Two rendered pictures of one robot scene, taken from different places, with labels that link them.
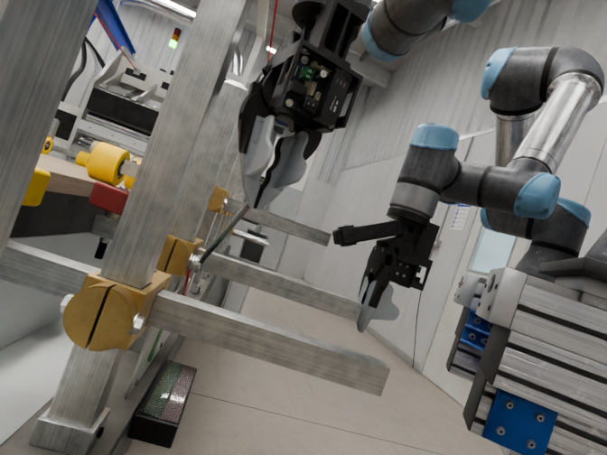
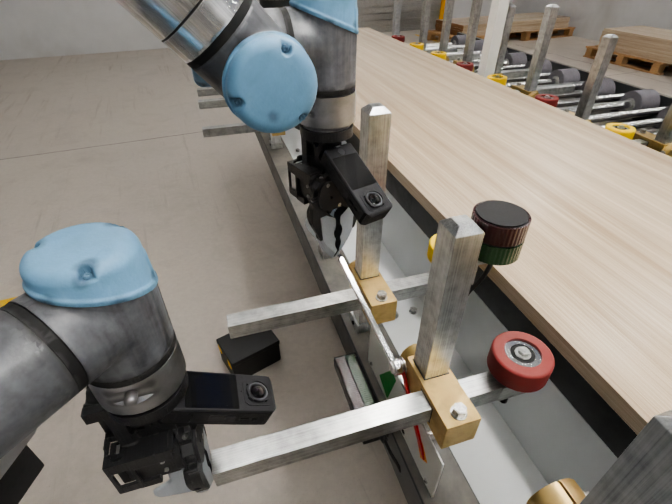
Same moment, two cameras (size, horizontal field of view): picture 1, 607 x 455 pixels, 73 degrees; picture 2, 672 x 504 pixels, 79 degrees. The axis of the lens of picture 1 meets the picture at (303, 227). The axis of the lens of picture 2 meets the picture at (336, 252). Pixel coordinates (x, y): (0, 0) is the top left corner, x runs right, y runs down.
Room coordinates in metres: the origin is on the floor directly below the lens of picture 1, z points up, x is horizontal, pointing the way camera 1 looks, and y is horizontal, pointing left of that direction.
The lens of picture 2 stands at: (0.94, -0.03, 1.34)
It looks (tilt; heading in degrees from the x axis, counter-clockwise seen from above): 37 degrees down; 171
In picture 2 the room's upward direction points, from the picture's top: straight up
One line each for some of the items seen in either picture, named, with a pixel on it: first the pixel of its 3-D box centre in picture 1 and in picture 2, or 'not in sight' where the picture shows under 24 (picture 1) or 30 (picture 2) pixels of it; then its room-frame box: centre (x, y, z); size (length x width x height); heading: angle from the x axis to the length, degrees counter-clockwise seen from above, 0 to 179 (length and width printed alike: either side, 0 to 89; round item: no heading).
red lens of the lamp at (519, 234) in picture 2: not in sight; (499, 222); (0.60, 0.21, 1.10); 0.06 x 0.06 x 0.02
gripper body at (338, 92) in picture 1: (312, 66); (323, 164); (0.41, 0.05, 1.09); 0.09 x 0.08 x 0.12; 28
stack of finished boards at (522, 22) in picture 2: not in sight; (503, 23); (-6.73, 4.30, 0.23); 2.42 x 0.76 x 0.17; 105
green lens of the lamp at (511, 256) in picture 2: not in sight; (493, 241); (0.60, 0.21, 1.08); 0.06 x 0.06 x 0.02
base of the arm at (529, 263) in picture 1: (548, 264); not in sight; (1.12, -0.67, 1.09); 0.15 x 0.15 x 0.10
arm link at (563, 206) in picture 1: (559, 224); not in sight; (1.13, -0.66, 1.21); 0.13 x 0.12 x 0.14; 52
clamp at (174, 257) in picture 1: (176, 252); (437, 389); (0.63, 0.17, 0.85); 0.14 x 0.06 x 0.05; 8
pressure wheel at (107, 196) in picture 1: (111, 222); (512, 376); (0.63, 0.28, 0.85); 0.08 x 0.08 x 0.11
